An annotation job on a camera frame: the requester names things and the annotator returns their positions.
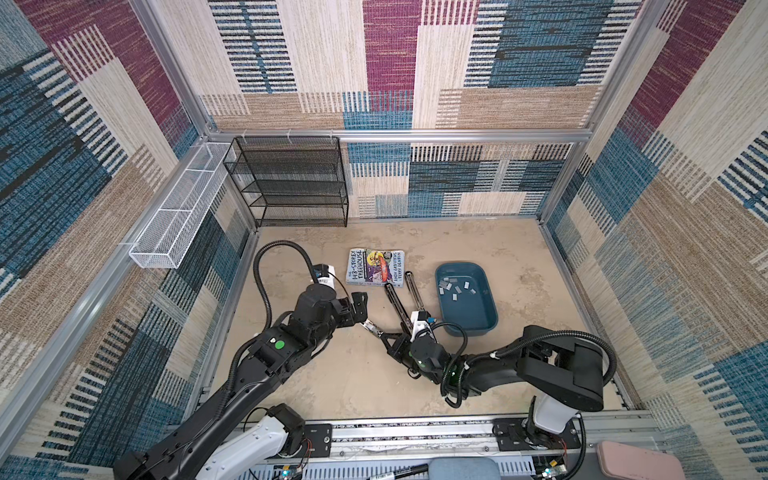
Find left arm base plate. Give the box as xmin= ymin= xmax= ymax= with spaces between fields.
xmin=298 ymin=423 xmax=333 ymax=460

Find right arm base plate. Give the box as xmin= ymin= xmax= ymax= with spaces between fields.
xmin=491 ymin=417 xmax=581 ymax=452

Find small white mini stapler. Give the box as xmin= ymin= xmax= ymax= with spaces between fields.
xmin=362 ymin=320 xmax=384 ymax=338

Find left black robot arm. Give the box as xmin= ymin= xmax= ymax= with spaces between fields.
xmin=113 ymin=240 xmax=368 ymax=479

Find treehouse paperback book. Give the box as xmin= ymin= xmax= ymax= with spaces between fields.
xmin=346 ymin=248 xmax=405 ymax=287

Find pink case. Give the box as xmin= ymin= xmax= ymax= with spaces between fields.
xmin=596 ymin=441 xmax=686 ymax=480

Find staple strips in tray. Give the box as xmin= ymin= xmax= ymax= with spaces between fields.
xmin=437 ymin=276 xmax=478 ymax=301

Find black wire mesh shelf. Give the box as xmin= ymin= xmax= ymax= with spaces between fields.
xmin=223 ymin=136 xmax=349 ymax=227

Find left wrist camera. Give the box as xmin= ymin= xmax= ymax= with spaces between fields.
xmin=313 ymin=264 xmax=336 ymax=289

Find teal plastic tray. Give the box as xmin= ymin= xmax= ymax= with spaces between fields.
xmin=435 ymin=262 xmax=499 ymax=336

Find grey blue chair back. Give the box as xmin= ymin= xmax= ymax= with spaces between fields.
xmin=428 ymin=457 xmax=501 ymax=480

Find white wire mesh basket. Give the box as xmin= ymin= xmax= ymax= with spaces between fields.
xmin=129 ymin=142 xmax=229 ymax=269

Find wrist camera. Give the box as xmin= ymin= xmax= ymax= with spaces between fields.
xmin=313 ymin=264 xmax=336 ymax=289
xmin=410 ymin=310 xmax=435 ymax=340

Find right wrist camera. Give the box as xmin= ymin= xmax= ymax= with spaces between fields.
xmin=410 ymin=310 xmax=435 ymax=340

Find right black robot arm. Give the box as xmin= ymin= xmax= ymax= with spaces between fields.
xmin=364 ymin=321 xmax=618 ymax=449

